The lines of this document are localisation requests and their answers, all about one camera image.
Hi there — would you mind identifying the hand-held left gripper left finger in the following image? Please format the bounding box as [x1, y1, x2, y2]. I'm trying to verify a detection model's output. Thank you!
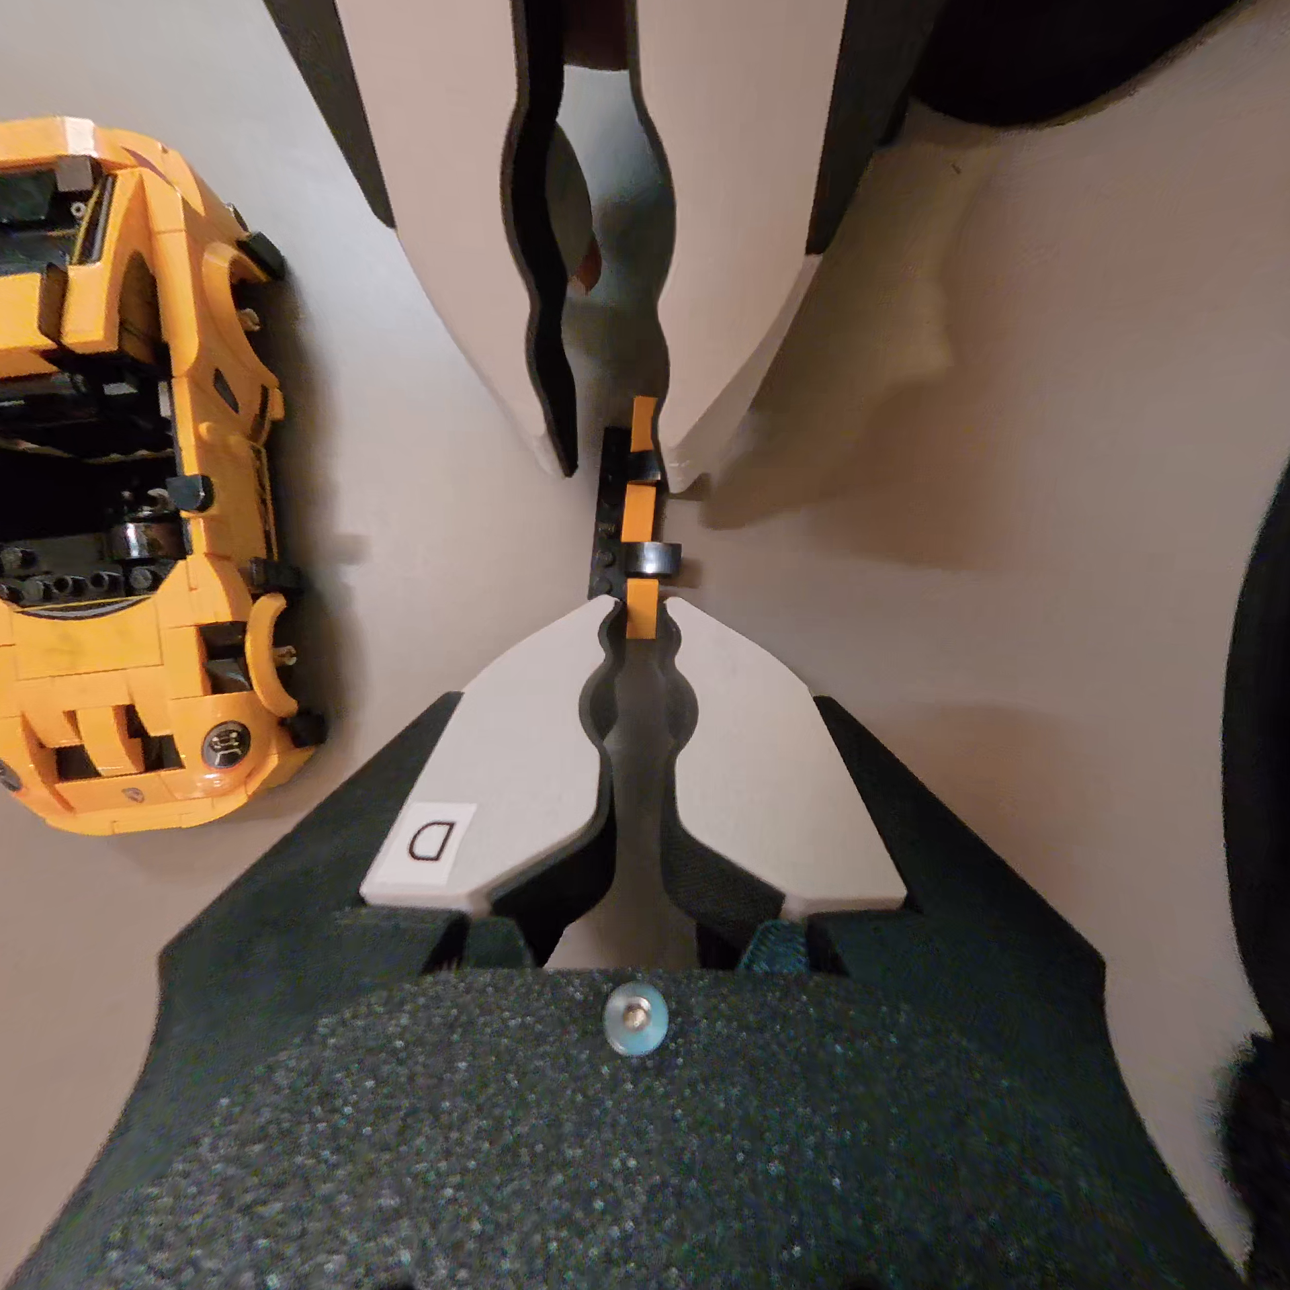
[360, 595, 619, 915]

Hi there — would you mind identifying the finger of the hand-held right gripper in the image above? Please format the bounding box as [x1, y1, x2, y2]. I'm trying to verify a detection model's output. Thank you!
[334, 0, 584, 478]
[633, 0, 846, 494]

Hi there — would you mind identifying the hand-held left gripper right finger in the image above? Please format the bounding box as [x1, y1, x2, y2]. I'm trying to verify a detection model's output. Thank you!
[663, 596, 910, 922]

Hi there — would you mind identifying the black yellow lego plate assembly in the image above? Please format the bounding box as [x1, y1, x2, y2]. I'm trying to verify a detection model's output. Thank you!
[591, 394, 688, 646]

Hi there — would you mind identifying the yellow lego car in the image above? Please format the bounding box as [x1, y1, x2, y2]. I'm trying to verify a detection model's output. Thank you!
[0, 116, 329, 837]

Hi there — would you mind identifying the black armrest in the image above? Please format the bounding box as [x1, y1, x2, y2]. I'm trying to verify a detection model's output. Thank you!
[908, 0, 1246, 129]

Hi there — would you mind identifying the person's dark clothed torso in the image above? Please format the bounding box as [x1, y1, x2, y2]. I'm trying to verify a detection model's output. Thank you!
[1204, 497, 1290, 1240]

